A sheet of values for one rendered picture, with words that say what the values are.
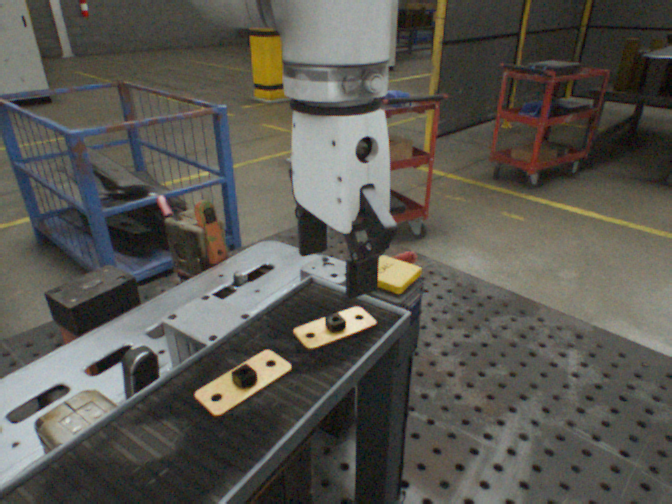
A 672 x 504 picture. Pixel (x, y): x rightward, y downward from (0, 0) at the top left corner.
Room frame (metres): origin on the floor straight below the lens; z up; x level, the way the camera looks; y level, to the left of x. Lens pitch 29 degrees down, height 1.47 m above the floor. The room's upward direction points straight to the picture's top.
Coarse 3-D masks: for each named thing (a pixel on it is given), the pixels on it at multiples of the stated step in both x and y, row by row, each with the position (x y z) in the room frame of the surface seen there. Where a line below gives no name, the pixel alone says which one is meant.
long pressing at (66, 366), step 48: (192, 288) 0.74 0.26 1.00; (240, 288) 0.74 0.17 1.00; (288, 288) 0.73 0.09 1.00; (96, 336) 0.60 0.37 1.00; (144, 336) 0.60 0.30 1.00; (0, 384) 0.50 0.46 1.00; (48, 384) 0.50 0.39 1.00; (96, 384) 0.50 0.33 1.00; (0, 432) 0.42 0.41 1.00; (0, 480) 0.35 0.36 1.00
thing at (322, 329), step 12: (348, 312) 0.43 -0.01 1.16; (360, 312) 0.43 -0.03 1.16; (312, 324) 0.41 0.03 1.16; (324, 324) 0.41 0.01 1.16; (336, 324) 0.40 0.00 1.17; (348, 324) 0.41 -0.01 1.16; (360, 324) 0.41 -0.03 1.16; (372, 324) 0.41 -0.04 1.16; (300, 336) 0.39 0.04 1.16; (324, 336) 0.39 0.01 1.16; (336, 336) 0.39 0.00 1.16; (312, 348) 0.37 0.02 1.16
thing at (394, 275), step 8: (384, 256) 0.57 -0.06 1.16; (384, 264) 0.54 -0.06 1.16; (392, 264) 0.54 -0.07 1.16; (400, 264) 0.54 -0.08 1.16; (408, 264) 0.54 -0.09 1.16; (384, 272) 0.52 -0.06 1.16; (392, 272) 0.52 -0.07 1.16; (400, 272) 0.52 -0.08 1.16; (408, 272) 0.52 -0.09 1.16; (416, 272) 0.53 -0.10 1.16; (384, 280) 0.50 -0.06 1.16; (392, 280) 0.50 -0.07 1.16; (400, 280) 0.50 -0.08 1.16; (408, 280) 0.51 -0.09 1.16; (384, 288) 0.50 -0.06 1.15; (392, 288) 0.50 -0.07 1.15; (400, 288) 0.49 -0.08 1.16
